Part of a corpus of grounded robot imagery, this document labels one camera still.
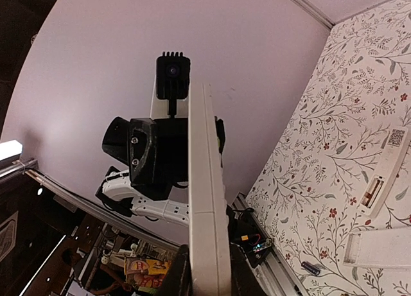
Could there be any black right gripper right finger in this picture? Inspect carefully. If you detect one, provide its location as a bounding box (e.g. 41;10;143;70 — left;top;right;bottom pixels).
229;244;267;296

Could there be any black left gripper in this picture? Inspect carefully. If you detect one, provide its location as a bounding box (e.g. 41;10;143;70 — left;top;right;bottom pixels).
101;116;225;204

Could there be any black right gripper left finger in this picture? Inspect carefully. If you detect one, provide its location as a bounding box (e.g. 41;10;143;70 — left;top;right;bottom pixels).
154;245;193;296

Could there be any small white remote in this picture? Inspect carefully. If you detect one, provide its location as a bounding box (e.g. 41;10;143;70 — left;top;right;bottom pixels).
188;82;232;295

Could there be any white remote control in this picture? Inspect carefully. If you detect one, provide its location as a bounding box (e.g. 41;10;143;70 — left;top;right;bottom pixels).
343;227;410;270

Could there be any long white remote with buttons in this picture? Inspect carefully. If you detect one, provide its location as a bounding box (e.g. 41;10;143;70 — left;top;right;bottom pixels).
358;126;410;219

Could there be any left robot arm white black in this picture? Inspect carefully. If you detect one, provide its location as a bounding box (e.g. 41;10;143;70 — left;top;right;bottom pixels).
96;117;189;226

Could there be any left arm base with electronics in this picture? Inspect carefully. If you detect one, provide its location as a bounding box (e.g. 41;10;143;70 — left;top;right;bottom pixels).
226;206;273;268

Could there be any snack bags pile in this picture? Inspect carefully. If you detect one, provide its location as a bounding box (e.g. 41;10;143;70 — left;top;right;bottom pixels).
124;257;171;295

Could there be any floral patterned table mat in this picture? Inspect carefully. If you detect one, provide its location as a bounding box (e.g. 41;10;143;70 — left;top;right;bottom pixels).
246;0;410;295

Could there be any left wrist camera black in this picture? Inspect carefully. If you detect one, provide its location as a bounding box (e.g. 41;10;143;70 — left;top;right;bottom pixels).
150;51;191;119

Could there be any left aluminium frame post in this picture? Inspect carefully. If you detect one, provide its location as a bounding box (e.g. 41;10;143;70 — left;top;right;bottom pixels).
290;0;335;30

